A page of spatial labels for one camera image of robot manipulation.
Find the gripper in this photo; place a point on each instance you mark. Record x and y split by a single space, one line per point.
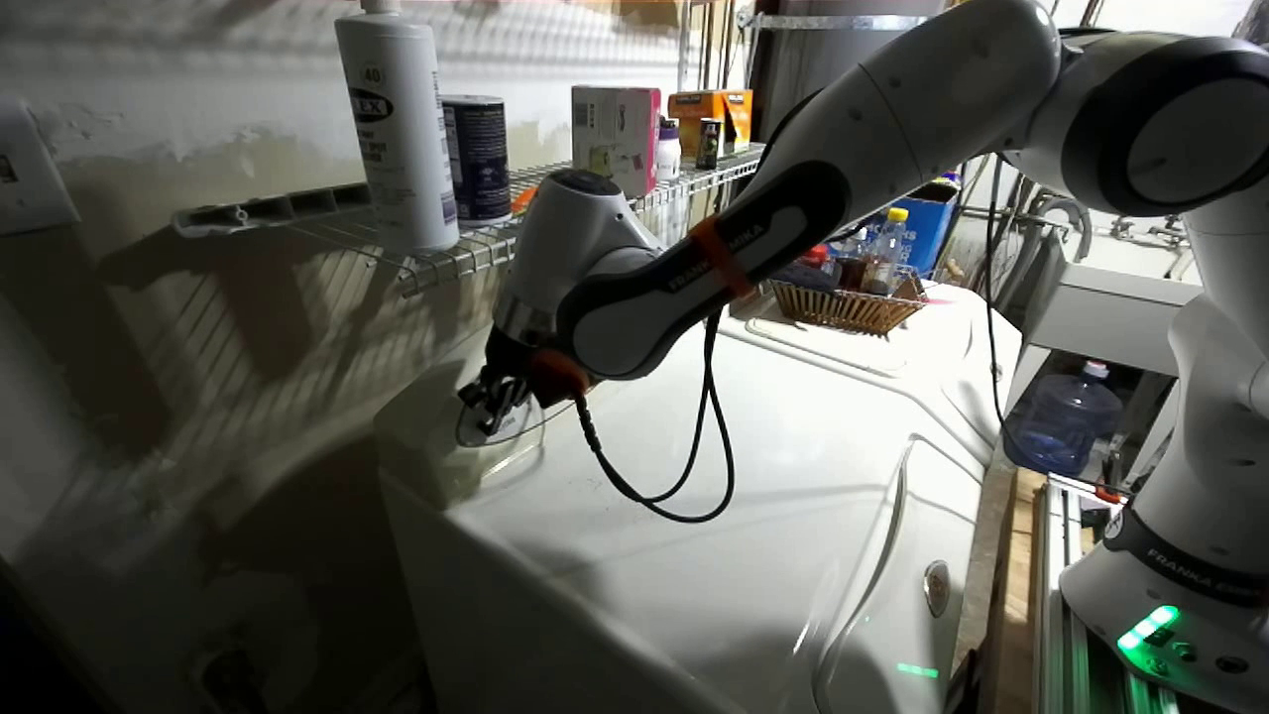
511 362

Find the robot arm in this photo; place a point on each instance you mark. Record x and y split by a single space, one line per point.
922 109

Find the white washing machine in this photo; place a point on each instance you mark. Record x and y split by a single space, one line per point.
714 535
922 357

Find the dark blue round canister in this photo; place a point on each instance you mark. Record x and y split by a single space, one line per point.
478 159

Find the tall white plastic bottle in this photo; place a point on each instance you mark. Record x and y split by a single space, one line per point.
402 139

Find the white and pink box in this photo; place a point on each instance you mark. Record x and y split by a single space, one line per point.
610 134

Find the small white bottle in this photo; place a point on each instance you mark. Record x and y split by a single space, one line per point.
669 154

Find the small dark can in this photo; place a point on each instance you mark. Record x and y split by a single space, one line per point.
708 144

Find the wicker basket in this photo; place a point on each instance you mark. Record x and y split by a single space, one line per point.
843 309

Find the orange cardboard box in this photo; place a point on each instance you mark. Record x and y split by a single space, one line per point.
709 107

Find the clear bottle with yellow cap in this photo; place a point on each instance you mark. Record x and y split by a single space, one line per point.
885 253

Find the blue box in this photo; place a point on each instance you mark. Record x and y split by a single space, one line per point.
927 228

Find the grey water heater tank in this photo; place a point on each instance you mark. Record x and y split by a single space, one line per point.
823 59

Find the blue water jug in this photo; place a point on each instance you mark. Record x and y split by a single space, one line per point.
1061 421

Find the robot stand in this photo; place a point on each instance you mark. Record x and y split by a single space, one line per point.
1056 595

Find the white utility sink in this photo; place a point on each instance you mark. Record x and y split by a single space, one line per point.
1110 312

